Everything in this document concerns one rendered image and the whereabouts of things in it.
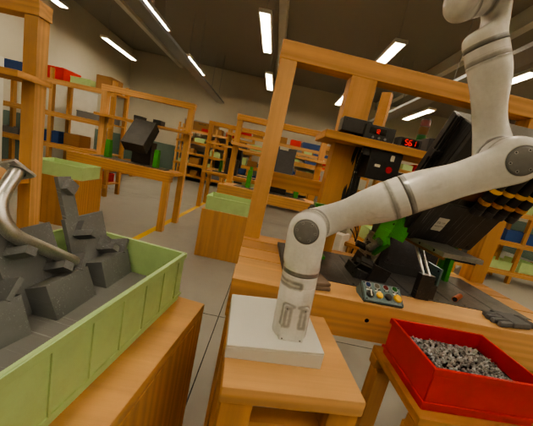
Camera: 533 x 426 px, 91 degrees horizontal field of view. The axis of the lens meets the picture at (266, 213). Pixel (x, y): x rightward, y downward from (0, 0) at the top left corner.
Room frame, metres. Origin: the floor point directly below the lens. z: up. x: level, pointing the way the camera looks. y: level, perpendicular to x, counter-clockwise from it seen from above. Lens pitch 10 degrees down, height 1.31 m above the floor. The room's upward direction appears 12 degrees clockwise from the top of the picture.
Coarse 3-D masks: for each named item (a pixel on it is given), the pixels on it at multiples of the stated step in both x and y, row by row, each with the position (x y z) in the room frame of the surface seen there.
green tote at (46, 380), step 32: (160, 256) 0.84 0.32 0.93; (160, 288) 0.69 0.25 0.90; (96, 320) 0.45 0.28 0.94; (128, 320) 0.56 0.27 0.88; (32, 352) 0.34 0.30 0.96; (64, 352) 0.39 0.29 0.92; (96, 352) 0.46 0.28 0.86; (0, 384) 0.29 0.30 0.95; (32, 384) 0.33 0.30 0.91; (64, 384) 0.39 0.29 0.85; (0, 416) 0.29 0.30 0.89; (32, 416) 0.34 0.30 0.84
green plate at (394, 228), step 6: (384, 222) 1.21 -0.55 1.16; (390, 222) 1.16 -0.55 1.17; (396, 222) 1.12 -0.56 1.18; (402, 222) 1.13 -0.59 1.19; (378, 228) 1.22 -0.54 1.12; (384, 228) 1.18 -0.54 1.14; (390, 228) 1.14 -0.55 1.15; (396, 228) 1.13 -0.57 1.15; (402, 228) 1.13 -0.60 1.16; (378, 234) 1.20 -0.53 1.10; (384, 234) 1.15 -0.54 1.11; (390, 234) 1.12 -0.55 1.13; (396, 234) 1.13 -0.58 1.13; (402, 234) 1.13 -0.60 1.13; (402, 240) 1.13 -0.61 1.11
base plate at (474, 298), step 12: (324, 252) 1.41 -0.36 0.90; (324, 264) 1.21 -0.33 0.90; (336, 264) 1.25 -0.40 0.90; (324, 276) 1.05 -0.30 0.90; (336, 276) 1.08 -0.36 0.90; (348, 276) 1.11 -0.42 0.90; (396, 276) 1.26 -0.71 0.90; (408, 276) 1.30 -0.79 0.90; (408, 288) 1.12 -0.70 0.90; (444, 288) 1.23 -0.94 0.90; (456, 288) 1.28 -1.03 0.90; (468, 288) 1.32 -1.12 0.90; (432, 300) 1.05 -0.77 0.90; (444, 300) 1.08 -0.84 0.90; (468, 300) 1.14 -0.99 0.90; (480, 300) 1.17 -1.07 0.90; (492, 300) 1.21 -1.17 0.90; (504, 312) 1.09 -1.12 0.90; (516, 312) 1.12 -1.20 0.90
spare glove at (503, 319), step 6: (486, 312) 0.99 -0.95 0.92; (492, 312) 1.00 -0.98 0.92; (498, 312) 1.01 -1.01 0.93; (486, 318) 0.97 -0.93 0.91; (492, 318) 0.95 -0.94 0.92; (498, 318) 0.95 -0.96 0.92; (504, 318) 0.97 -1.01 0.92; (510, 318) 0.97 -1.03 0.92; (516, 318) 0.99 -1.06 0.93; (522, 318) 1.00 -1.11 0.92; (498, 324) 0.93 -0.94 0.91; (504, 324) 0.92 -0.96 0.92; (510, 324) 0.93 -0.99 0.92; (516, 324) 0.94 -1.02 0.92; (522, 324) 0.95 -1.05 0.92; (528, 324) 0.96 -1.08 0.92
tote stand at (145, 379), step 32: (160, 320) 0.70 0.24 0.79; (192, 320) 0.74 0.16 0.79; (128, 352) 0.56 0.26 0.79; (160, 352) 0.58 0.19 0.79; (192, 352) 0.80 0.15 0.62; (96, 384) 0.46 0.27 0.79; (128, 384) 0.47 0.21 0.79; (160, 384) 0.58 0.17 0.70; (64, 416) 0.39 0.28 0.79; (96, 416) 0.40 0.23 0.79; (128, 416) 0.44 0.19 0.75; (160, 416) 0.61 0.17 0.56
